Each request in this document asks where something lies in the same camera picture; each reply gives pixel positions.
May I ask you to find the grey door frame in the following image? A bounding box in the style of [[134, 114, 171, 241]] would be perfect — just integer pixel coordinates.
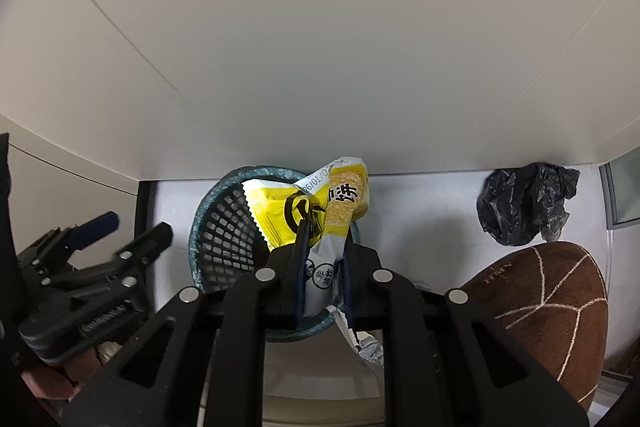
[[599, 152, 640, 229]]

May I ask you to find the black plastic bag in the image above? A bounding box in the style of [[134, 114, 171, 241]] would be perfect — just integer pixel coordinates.
[[476, 162, 581, 247]]

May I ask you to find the brown left slipper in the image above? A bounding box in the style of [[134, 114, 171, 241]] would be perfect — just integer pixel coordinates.
[[22, 342, 121, 403]]

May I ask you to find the teal mesh waste basket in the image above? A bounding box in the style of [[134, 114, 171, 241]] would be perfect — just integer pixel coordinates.
[[190, 166, 363, 344]]

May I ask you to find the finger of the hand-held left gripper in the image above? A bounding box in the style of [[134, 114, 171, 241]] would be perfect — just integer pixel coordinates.
[[112, 222, 174, 279], [67, 211, 121, 252]]

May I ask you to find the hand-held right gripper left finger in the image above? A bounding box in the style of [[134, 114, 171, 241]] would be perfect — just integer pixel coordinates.
[[60, 219, 313, 427]]

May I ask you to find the yellow snack wrapper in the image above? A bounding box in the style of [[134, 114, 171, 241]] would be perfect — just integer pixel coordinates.
[[241, 157, 385, 365]]

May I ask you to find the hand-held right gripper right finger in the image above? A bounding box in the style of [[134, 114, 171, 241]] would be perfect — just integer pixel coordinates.
[[340, 239, 591, 427]]

